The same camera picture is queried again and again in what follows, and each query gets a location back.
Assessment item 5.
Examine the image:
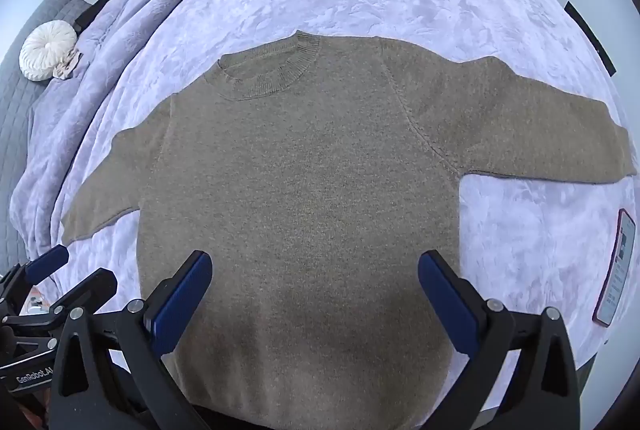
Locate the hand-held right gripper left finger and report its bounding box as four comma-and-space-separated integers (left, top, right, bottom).
50, 250, 215, 430

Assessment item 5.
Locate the lavender plush blanket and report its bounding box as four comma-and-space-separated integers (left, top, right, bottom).
10, 0, 637, 430

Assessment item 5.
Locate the olive knit sweater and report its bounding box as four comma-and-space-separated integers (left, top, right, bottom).
61, 30, 639, 429

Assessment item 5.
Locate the beige patterned small cloth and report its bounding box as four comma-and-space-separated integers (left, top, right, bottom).
52, 47, 85, 79

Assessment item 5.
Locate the smartphone with pink case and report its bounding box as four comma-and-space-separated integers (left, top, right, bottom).
592, 208, 637, 328

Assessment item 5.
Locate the black object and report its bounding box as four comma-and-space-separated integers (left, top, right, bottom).
70, 0, 127, 34

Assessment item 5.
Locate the black strip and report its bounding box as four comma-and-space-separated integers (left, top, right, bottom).
565, 1, 617, 77

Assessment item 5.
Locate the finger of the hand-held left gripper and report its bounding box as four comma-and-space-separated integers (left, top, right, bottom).
0, 267, 119, 327
0, 245, 70, 308

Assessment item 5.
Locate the grey quilted bedspread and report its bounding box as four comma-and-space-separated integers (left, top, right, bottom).
0, 0, 96, 272

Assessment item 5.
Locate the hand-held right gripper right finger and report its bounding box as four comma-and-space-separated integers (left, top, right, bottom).
417, 250, 583, 430

